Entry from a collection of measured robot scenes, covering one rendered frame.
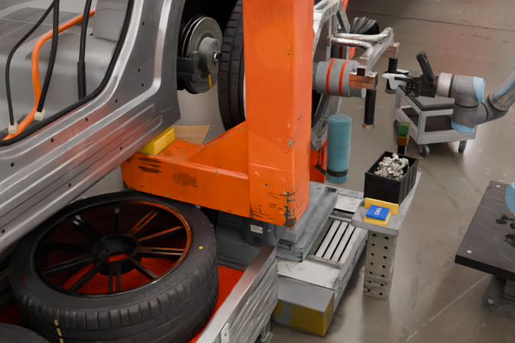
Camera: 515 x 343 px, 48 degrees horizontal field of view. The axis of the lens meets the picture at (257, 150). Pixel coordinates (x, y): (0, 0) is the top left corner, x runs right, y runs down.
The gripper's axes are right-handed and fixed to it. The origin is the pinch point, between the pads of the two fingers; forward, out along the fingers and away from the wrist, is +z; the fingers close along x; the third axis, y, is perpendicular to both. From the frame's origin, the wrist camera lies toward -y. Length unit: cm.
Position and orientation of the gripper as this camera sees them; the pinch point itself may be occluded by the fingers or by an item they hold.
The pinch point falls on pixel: (386, 72)
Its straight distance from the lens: 235.9
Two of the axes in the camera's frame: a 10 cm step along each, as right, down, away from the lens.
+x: 4.1, -4.4, 8.0
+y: 0.2, 8.8, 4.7
